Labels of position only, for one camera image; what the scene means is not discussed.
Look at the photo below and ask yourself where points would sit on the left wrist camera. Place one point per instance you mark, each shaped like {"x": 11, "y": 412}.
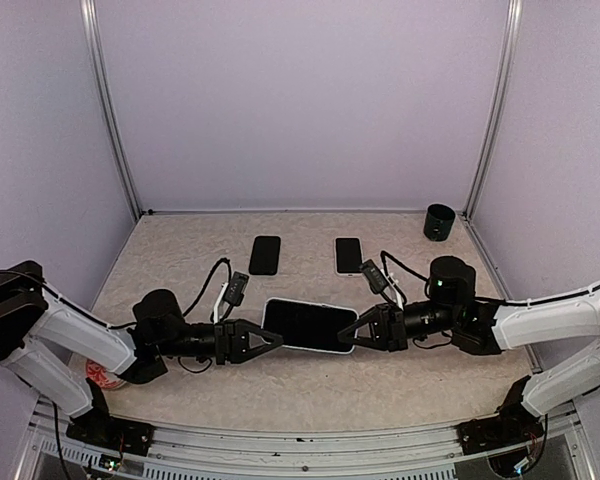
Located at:
{"x": 230, "y": 297}

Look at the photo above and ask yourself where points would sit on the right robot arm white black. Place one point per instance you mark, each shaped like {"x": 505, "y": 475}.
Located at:
{"x": 522, "y": 323}

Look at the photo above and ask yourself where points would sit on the left aluminium frame post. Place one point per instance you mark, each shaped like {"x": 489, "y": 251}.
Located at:
{"x": 88, "y": 10}

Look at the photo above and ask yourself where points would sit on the black phone case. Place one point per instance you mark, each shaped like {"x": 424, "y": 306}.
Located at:
{"x": 265, "y": 254}

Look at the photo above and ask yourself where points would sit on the aluminium frame post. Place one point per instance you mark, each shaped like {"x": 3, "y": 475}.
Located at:
{"x": 505, "y": 65}
{"x": 88, "y": 10}

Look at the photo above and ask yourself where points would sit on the red white patterned dish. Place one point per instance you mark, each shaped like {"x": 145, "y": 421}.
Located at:
{"x": 105, "y": 379}

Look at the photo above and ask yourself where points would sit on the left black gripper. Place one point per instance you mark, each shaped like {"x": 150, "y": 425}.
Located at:
{"x": 231, "y": 341}

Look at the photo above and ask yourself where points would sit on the pink phone case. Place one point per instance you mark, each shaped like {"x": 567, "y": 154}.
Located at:
{"x": 349, "y": 256}

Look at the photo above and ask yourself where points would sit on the right aluminium frame post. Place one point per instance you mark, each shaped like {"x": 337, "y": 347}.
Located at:
{"x": 505, "y": 65}

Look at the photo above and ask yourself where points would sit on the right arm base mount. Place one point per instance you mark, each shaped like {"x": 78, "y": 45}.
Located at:
{"x": 482, "y": 435}

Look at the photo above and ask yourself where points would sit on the dark green cup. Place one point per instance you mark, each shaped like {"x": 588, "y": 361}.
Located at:
{"x": 438, "y": 222}

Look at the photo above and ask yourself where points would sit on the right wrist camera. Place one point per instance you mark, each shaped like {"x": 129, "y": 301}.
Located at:
{"x": 382, "y": 285}

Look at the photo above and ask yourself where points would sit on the light blue phone case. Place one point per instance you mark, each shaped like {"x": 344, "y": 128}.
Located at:
{"x": 310, "y": 325}

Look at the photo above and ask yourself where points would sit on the front aluminium rail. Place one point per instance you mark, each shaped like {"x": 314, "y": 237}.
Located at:
{"x": 185, "y": 452}

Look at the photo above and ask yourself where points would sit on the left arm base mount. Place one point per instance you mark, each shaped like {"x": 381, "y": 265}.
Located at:
{"x": 121, "y": 435}

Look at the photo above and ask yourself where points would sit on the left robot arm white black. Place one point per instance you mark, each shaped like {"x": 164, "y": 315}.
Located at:
{"x": 33, "y": 314}

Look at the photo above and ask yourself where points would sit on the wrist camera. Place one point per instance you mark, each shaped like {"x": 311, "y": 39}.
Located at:
{"x": 382, "y": 285}
{"x": 230, "y": 297}

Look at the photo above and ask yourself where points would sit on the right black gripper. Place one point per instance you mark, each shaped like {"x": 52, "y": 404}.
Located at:
{"x": 382, "y": 320}

